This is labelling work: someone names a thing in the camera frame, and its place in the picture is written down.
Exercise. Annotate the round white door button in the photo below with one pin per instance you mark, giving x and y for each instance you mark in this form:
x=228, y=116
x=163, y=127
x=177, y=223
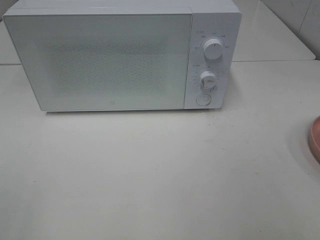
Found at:
x=203, y=100

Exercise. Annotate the white microwave door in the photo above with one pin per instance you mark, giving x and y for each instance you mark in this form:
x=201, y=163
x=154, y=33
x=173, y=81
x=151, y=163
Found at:
x=104, y=62

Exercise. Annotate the pink round plate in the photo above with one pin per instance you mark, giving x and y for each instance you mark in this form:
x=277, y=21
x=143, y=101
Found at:
x=314, y=138

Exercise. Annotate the lower white timer knob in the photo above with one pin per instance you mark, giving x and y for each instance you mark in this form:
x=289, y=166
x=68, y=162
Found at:
x=208, y=80

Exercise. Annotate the upper white power knob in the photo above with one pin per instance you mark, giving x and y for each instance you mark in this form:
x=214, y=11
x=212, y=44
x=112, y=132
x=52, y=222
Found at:
x=213, y=48

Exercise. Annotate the white microwave oven body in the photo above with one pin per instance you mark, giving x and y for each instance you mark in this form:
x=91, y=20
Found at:
x=209, y=19

